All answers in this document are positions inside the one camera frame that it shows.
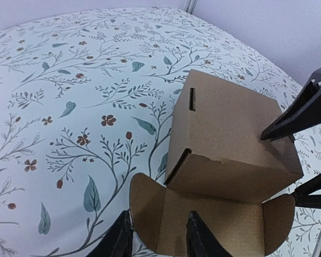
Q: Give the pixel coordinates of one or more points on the right aluminium frame post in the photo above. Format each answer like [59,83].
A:
[190,6]

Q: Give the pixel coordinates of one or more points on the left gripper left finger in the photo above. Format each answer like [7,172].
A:
[118,240]

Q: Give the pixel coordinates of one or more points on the floral patterned table mat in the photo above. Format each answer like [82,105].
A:
[86,101]

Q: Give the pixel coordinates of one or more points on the brown cardboard box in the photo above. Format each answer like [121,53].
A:
[218,166]

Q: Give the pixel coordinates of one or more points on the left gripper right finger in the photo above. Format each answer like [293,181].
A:
[200,241]

